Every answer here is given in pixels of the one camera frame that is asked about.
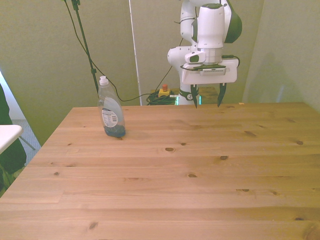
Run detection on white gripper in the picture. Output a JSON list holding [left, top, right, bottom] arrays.
[[181, 58, 238, 109]]

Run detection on clear dish soap bottle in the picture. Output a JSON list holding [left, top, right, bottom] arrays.
[[97, 75, 127, 138]]

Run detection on yellow emergency stop box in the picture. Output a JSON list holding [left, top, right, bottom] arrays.
[[158, 84, 175, 99]]

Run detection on white vertical strip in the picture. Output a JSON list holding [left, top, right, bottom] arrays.
[[128, 0, 143, 106]]

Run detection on white side table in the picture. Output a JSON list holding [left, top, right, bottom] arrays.
[[0, 124, 24, 155]]

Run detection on coiled green cable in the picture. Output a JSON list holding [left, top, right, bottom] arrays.
[[146, 92, 179, 106]]

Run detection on black cable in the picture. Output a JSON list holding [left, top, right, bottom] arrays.
[[62, 0, 174, 103]]

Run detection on black camera stand pole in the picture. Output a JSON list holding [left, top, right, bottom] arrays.
[[71, 0, 100, 95]]

